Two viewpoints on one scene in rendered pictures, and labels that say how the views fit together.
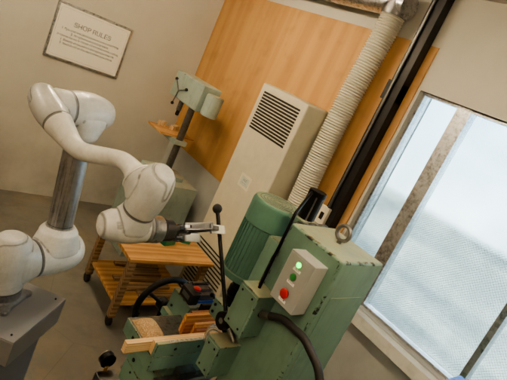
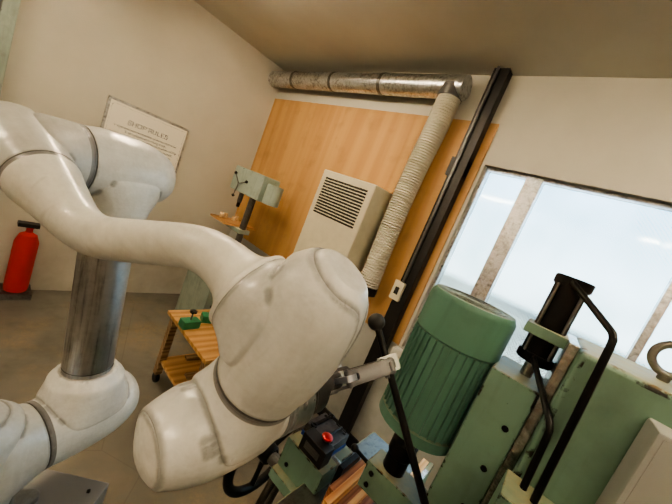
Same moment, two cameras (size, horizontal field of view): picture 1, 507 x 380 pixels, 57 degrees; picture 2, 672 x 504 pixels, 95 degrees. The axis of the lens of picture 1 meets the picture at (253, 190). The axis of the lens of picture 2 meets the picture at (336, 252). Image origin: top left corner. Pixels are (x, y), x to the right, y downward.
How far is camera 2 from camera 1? 1.08 m
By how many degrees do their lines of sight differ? 10
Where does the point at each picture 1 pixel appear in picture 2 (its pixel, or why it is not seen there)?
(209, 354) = not seen: outside the picture
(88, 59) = not seen: hidden behind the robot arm
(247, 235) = (442, 367)
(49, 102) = (13, 132)
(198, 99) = (259, 190)
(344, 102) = (410, 181)
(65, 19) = (117, 116)
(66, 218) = (95, 357)
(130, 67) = (189, 165)
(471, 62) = (538, 133)
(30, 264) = (18, 463)
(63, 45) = not seen: hidden behind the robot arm
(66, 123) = (55, 175)
